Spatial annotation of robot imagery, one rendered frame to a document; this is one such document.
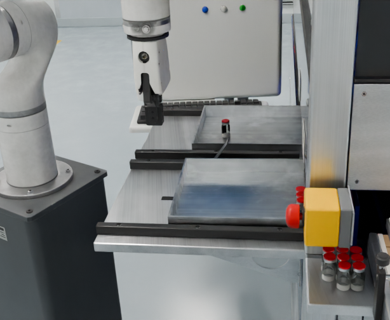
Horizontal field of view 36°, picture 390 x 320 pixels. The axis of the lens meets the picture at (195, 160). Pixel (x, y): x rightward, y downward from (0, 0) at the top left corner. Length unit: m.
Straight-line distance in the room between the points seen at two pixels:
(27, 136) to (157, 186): 0.31
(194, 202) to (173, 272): 1.31
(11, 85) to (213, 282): 1.40
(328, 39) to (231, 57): 1.10
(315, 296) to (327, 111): 0.30
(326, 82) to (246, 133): 0.65
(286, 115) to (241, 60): 0.40
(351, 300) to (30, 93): 0.79
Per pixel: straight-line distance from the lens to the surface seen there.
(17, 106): 1.36
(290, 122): 1.65
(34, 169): 1.41
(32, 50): 1.37
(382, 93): 0.97
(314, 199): 0.97
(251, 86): 2.05
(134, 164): 1.42
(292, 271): 1.27
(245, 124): 1.64
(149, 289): 2.47
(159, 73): 1.05
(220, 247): 1.12
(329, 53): 0.94
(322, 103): 0.97
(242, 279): 2.50
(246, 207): 1.24
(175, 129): 1.63
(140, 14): 1.04
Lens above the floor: 1.51
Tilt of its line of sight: 26 degrees down
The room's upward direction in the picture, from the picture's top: 3 degrees counter-clockwise
